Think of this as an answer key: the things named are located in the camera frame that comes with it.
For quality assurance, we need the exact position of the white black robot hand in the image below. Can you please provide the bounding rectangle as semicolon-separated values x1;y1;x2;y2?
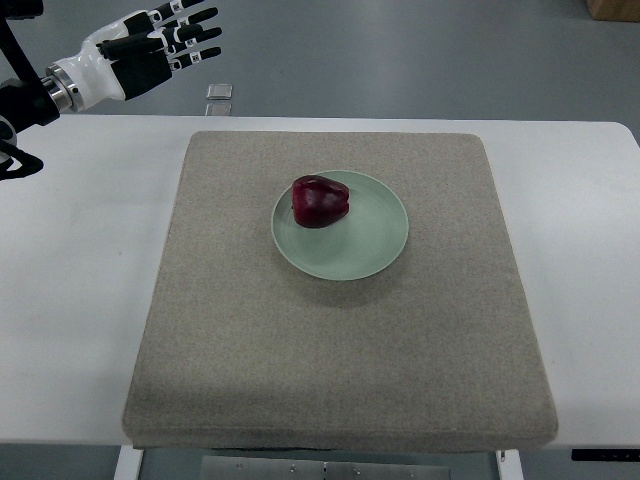
45;0;222;111

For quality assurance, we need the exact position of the dark red apple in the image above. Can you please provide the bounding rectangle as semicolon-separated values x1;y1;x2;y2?
291;175;350;229

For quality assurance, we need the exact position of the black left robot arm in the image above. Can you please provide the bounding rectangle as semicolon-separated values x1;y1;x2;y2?
1;1;222;180

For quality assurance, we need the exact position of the silver floor socket plate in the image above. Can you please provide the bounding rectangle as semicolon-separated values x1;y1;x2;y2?
206;83;233;101

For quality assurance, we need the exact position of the light green plate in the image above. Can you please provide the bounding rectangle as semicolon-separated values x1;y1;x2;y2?
271;170;409;281

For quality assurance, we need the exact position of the beige fabric mat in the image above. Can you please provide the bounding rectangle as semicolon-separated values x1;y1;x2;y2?
122;131;558;452

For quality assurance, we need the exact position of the cardboard box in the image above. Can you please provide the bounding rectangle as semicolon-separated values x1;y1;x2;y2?
586;0;640;23

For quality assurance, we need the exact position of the black table control panel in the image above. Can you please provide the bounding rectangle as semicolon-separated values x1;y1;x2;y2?
571;449;640;463

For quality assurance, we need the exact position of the white table leg frame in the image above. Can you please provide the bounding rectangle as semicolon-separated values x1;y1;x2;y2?
113;446;144;480

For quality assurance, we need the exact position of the grey metal base plate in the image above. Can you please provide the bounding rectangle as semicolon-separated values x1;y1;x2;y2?
200;456;451;480

